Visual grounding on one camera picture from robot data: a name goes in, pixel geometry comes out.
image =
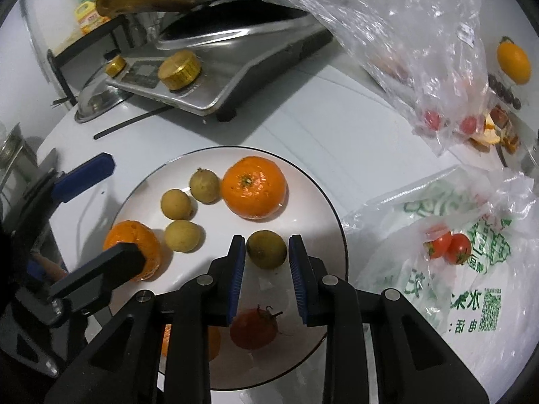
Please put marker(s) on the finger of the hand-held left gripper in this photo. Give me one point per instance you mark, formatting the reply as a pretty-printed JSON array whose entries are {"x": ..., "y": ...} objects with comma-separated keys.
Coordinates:
[
  {"x": 84, "y": 176},
  {"x": 101, "y": 269}
]

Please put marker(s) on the orange tangerine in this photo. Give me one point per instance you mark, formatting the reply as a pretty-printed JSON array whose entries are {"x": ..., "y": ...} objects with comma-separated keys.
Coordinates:
[
  {"x": 252, "y": 189},
  {"x": 214, "y": 341},
  {"x": 130, "y": 235}
]

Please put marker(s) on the black metal rack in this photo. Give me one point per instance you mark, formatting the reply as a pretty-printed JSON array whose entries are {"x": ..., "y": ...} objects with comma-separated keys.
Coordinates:
[{"x": 57, "y": 63}]

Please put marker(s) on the black chopstick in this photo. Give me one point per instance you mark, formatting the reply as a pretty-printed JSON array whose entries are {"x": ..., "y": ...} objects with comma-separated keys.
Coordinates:
[
  {"x": 126, "y": 124},
  {"x": 63, "y": 101}
]

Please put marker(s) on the yellow oil bottle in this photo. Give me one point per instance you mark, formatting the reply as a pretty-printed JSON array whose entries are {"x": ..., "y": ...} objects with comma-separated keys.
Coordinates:
[{"x": 88, "y": 14}]

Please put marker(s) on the row of dark berries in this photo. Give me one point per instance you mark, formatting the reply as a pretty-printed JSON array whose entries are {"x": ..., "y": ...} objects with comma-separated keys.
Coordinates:
[{"x": 503, "y": 90}]

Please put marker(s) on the large orange with stem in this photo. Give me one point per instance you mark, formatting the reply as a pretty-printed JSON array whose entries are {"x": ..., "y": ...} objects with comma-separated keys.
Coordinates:
[{"x": 513, "y": 63}]

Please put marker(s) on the orange peel pieces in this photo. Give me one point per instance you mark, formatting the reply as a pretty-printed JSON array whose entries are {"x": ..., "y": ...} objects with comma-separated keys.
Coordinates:
[{"x": 490, "y": 136}]

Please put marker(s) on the steel pot lid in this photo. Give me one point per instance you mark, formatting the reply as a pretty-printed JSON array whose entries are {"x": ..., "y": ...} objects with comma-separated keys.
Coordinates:
[{"x": 97, "y": 101}]

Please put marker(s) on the white round plate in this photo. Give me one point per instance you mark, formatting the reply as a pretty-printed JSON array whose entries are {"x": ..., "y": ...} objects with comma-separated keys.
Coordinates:
[{"x": 294, "y": 202}]

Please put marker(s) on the steel induction cooker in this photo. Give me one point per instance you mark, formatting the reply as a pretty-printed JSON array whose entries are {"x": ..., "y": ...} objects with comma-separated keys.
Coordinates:
[{"x": 252, "y": 71}]

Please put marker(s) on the white green-printed plastic bag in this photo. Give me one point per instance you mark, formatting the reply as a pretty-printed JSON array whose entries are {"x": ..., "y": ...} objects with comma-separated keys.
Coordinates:
[{"x": 421, "y": 303}]

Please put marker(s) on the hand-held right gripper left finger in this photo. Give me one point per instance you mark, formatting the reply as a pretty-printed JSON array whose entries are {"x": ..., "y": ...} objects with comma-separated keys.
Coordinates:
[{"x": 236, "y": 277}]

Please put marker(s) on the clear plastic bag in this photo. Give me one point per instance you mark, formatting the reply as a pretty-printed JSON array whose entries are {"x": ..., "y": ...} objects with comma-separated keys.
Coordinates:
[{"x": 400, "y": 29}]

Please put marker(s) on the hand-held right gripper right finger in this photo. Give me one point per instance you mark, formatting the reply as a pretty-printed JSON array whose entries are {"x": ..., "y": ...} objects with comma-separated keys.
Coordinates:
[{"x": 297, "y": 277}]

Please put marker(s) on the yellow-brown longan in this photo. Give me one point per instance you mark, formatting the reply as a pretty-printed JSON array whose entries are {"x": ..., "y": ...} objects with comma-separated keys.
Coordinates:
[
  {"x": 266, "y": 249},
  {"x": 178, "y": 205},
  {"x": 184, "y": 236},
  {"x": 204, "y": 185}
]

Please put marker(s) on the steel cup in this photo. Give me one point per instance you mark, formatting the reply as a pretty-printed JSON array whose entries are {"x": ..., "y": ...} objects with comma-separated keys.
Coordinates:
[{"x": 12, "y": 147}]

